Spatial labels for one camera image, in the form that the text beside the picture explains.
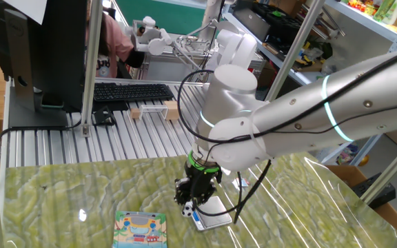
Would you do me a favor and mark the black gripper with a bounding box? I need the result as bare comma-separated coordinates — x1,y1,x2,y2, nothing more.
173,165,223,210

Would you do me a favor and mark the silver background robot link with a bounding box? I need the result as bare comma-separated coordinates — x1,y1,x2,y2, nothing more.
198,0,225,42

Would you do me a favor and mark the forearm in black sleeve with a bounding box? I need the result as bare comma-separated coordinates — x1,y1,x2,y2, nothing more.
124,48,146,69

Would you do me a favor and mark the silver digital pocket scale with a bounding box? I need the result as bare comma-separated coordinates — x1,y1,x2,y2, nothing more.
190,195,233,232

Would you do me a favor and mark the loose jigsaw puzzle piece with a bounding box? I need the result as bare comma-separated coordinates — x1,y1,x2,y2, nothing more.
232,177,251,189

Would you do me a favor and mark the cartoon bus jigsaw board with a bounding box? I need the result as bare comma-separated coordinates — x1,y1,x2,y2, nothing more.
112,210,168,248

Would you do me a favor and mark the green marble pattern mat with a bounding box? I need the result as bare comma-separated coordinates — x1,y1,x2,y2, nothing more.
2,151,397,248

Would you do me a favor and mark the black keyboard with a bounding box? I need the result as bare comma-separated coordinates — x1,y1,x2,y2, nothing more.
93,82,175,103

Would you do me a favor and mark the red white sign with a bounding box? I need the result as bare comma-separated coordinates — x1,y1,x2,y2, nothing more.
243,67,255,85

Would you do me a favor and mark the brown cardboard carton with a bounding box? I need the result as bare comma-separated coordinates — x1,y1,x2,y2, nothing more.
255,60,278,89

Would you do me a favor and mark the white haptic control device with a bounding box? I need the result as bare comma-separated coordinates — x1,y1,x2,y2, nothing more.
125,16,216,75

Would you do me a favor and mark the colourful toy bag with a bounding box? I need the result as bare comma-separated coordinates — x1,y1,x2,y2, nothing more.
336,143,360,165

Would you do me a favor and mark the black phone teal case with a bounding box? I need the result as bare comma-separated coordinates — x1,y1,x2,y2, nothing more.
41,98,65,110

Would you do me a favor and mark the person in pink shirt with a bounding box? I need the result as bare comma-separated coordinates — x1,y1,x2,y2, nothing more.
86,0,146,79

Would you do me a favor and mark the yellow black toy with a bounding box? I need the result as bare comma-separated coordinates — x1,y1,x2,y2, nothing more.
293,51,316,68

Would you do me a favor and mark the black box device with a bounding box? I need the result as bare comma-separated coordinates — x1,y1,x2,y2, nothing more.
352,172,396,209

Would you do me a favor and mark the green partition panel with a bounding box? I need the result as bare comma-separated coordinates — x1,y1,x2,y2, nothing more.
115,0,207,35

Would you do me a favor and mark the grey equipment case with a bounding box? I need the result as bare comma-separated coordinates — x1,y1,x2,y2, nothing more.
232,7,272,41

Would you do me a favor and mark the black tool case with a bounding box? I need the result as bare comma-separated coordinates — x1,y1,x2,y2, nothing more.
253,1,305,44

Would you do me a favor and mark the black computer monitor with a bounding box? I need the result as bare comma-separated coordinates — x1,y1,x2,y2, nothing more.
0,0,88,129

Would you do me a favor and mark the grey metal shelf rack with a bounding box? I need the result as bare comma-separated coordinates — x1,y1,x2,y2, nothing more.
222,0,397,166

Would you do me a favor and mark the white paper sheet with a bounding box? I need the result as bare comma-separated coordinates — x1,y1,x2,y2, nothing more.
1,0,48,25

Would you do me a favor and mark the colourful toy pile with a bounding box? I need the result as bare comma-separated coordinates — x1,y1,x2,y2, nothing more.
347,0,375,17

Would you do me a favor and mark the green juice carton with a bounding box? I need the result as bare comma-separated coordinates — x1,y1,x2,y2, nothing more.
373,0,396,22

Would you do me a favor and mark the white plastic bottle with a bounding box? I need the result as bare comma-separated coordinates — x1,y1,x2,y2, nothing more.
383,0,397,25

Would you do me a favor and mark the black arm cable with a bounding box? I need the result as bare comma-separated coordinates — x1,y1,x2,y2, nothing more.
176,44,397,225

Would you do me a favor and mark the white handle with wooden blocks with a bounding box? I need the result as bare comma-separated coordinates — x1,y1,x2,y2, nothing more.
130,100,183,121

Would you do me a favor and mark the small black bracket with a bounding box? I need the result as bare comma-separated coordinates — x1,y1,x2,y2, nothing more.
92,105,117,127

